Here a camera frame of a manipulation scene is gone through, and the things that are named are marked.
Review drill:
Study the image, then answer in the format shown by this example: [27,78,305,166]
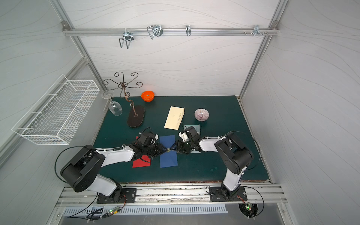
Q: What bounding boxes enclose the blue envelope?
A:
[160,135,178,168]

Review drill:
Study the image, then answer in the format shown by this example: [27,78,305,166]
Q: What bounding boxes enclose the light teal envelope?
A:
[184,125,201,153]

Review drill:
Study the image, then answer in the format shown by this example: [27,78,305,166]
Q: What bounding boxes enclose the cream yellow envelope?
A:
[164,106,185,130]

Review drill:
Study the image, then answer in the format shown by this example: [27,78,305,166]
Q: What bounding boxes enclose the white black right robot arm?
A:
[170,126,254,193]

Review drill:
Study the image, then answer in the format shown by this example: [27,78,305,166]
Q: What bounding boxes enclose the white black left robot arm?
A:
[60,133,167,197]

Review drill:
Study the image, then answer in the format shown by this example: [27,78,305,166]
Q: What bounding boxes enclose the red envelope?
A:
[132,144,152,168]

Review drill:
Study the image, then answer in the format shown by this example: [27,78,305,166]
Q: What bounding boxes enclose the copper wine glass stand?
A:
[103,71,145,128]

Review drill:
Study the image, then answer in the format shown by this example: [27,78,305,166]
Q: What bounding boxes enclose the pink striped glass bowl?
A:
[194,108,210,122]

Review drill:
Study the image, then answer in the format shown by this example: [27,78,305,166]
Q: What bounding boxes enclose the clear wine glass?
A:
[102,90,123,116]

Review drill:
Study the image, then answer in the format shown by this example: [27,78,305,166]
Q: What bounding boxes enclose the orange bowl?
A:
[141,91,155,102]

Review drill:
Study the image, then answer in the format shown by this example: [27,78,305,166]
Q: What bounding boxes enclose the white vented strip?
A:
[63,204,228,217]

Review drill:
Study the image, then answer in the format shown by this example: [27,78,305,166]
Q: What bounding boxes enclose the small green circuit board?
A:
[108,206,122,215]

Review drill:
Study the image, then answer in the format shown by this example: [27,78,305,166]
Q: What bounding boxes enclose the metal double hook left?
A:
[119,31,134,49]

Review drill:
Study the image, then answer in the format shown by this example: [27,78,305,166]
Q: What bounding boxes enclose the metal double hook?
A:
[119,31,134,49]
[147,25,164,39]

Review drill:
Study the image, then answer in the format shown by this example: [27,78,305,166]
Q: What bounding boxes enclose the metal double hook middle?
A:
[147,25,164,39]

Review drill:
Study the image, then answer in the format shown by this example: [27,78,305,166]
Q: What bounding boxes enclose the small metal hook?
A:
[185,25,191,37]

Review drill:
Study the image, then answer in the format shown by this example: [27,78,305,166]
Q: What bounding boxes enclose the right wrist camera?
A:
[179,131,190,142]

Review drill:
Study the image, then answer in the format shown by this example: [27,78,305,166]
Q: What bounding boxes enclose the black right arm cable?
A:
[224,130,262,171]

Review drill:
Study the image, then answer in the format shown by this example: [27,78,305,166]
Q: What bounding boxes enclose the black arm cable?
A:
[224,130,262,171]
[54,146,88,184]

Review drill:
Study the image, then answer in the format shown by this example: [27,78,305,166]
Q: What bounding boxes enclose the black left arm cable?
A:
[54,146,88,184]

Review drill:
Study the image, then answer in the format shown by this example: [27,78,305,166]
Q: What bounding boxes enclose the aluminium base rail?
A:
[56,182,287,207]

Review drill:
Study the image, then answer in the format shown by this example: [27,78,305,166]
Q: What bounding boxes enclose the white wire basket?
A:
[11,75,100,145]

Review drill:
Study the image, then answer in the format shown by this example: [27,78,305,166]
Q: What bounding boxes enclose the metal bracket hook right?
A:
[244,25,269,36]

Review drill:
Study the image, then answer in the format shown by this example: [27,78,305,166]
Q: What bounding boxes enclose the aluminium overhead rail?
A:
[63,27,279,37]

